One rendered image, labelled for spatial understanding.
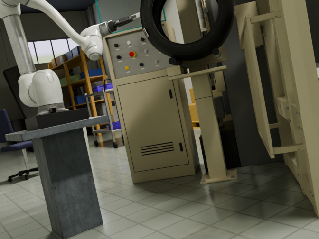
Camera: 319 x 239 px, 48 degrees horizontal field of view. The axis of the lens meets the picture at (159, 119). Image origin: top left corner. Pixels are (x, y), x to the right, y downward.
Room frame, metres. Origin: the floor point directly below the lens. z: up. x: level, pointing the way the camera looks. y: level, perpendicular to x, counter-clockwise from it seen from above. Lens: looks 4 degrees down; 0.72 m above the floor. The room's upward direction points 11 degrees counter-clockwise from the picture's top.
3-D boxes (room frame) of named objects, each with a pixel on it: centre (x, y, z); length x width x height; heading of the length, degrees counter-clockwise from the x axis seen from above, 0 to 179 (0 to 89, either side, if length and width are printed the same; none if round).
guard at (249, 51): (2.15, -0.60, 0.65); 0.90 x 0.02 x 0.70; 168
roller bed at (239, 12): (2.58, -0.74, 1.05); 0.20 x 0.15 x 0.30; 168
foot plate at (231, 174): (2.70, -0.36, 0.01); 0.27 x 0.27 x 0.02; 78
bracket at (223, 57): (2.62, -0.36, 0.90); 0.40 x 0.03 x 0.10; 78
